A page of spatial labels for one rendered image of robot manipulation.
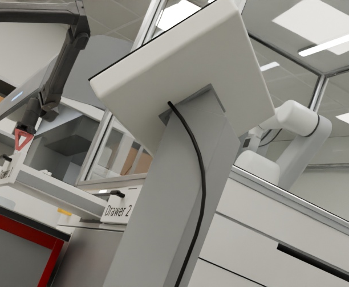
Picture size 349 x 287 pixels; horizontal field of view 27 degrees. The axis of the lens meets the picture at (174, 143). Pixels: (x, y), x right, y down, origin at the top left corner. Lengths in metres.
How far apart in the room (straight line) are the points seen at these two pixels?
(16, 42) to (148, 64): 5.53
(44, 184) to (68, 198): 0.09
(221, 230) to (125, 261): 0.73
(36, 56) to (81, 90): 3.50
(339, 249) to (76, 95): 1.58
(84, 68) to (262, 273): 1.60
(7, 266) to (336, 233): 1.13
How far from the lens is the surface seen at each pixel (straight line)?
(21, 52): 6.84
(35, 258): 2.62
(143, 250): 1.42
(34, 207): 3.31
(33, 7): 2.35
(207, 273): 2.10
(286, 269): 2.23
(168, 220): 1.42
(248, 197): 2.16
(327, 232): 2.30
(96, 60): 3.45
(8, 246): 2.59
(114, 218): 2.24
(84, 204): 2.40
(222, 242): 2.12
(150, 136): 1.56
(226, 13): 1.35
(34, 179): 2.36
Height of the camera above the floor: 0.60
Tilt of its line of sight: 13 degrees up
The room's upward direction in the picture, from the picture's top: 22 degrees clockwise
